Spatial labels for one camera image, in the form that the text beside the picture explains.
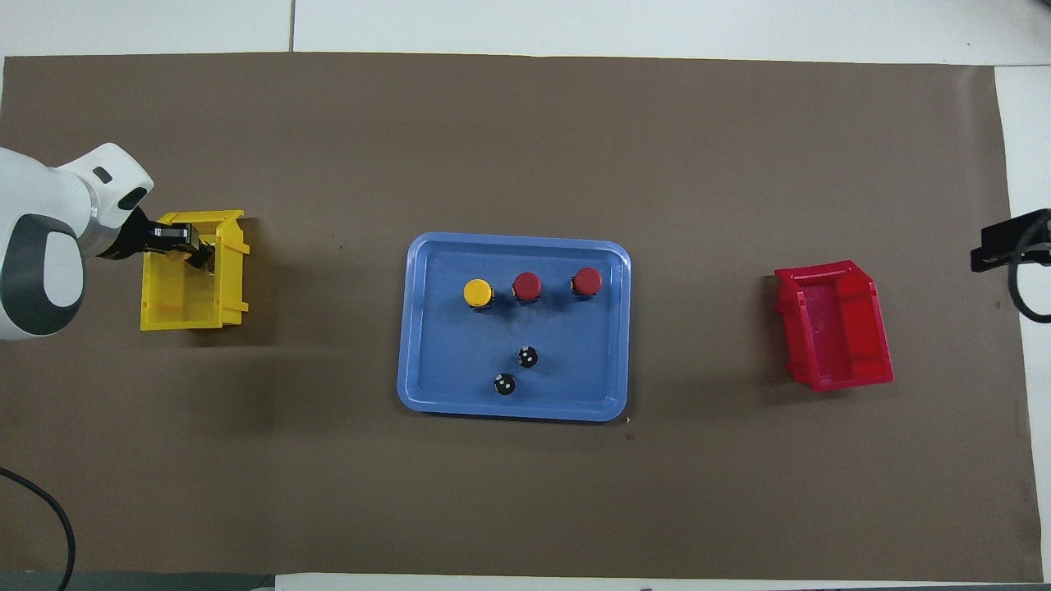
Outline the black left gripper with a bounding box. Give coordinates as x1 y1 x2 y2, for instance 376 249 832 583
97 205 217 273

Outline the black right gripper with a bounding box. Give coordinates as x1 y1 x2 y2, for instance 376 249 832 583
971 209 1051 273

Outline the blue plastic tray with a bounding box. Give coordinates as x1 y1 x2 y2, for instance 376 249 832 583
397 232 632 424

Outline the yellow plastic bin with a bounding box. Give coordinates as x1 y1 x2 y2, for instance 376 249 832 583
140 209 250 332

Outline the red plastic bin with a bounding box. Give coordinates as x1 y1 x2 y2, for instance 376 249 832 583
774 260 895 393

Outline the brown paper table mat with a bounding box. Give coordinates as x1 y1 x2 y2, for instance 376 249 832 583
0 53 1044 582

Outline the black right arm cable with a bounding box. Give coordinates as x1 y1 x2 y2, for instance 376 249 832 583
1008 234 1051 323

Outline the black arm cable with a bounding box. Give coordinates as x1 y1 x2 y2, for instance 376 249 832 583
1008 234 1051 323
0 466 77 591

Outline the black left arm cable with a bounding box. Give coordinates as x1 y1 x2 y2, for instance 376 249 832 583
0 466 77 591

